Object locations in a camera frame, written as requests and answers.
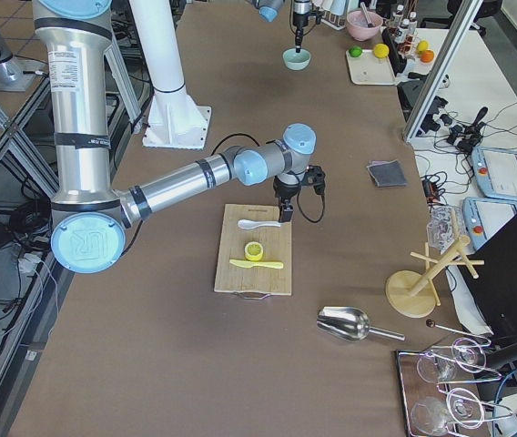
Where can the mint green bowl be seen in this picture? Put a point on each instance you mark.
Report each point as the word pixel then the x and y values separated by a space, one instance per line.
pixel 296 60

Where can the yellow plastic knife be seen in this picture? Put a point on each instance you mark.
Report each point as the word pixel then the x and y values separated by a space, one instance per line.
pixel 247 264

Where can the upper wine glass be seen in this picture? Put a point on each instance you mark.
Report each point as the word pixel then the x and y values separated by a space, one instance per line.
pixel 444 363

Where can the black monitor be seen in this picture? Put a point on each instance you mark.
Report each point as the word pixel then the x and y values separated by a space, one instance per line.
pixel 495 290

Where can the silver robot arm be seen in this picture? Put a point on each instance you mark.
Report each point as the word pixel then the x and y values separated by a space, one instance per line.
pixel 269 10
pixel 89 216

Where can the lower teach pendant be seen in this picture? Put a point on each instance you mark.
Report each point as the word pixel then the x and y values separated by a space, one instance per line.
pixel 484 217

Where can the white ceramic spoon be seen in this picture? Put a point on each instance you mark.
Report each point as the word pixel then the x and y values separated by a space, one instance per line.
pixel 248 224

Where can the aluminium frame post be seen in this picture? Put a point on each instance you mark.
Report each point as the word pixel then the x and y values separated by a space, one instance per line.
pixel 459 27

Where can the metal scoop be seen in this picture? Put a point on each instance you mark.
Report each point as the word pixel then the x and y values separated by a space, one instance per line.
pixel 350 323

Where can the wooden mug tree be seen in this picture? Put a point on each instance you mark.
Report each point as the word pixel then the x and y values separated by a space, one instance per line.
pixel 413 294

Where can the small brown-tipped stick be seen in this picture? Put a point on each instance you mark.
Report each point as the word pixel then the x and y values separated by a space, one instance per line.
pixel 430 323

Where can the clear plastic container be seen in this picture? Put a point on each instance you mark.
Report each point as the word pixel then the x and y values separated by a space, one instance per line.
pixel 445 225

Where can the wine glass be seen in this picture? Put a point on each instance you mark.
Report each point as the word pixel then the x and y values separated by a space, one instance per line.
pixel 444 363
pixel 458 411

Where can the yellow lemon slice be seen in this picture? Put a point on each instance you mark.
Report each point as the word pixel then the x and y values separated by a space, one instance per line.
pixel 254 251

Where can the pink mixing bowl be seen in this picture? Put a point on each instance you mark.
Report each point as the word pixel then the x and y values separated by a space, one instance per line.
pixel 358 28

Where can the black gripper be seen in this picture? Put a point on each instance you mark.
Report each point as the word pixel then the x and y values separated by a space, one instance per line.
pixel 300 10
pixel 284 193

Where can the green lime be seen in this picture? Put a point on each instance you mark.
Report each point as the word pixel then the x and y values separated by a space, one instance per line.
pixel 355 51

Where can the cream tray with bear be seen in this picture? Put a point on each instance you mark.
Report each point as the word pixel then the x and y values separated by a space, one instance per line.
pixel 368 70

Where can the bottle caddy with bottles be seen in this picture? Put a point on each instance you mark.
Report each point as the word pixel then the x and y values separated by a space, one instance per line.
pixel 402 26

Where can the upper teach pendant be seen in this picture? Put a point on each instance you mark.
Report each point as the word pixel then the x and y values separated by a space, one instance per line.
pixel 495 172

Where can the wire glass rack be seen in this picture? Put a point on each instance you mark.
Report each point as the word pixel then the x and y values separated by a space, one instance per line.
pixel 449 390

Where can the grey folded cloth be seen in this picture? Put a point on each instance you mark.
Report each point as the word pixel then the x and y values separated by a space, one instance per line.
pixel 385 174

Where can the wooden cutting board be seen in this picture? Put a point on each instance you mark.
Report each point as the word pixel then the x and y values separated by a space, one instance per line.
pixel 276 242

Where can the black power adapters bundle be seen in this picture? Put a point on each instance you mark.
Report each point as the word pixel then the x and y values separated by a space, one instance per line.
pixel 465 137

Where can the white dish rack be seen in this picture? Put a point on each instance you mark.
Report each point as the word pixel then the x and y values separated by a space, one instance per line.
pixel 332 12

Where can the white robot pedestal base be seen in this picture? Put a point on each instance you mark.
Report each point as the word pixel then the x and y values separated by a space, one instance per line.
pixel 174 119

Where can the orange fruit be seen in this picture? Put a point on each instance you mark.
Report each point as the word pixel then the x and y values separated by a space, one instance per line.
pixel 427 56

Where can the lower wine glass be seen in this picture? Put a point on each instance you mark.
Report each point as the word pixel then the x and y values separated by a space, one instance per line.
pixel 458 411

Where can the teach pendant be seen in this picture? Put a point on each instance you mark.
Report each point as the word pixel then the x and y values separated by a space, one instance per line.
pixel 495 172
pixel 484 217

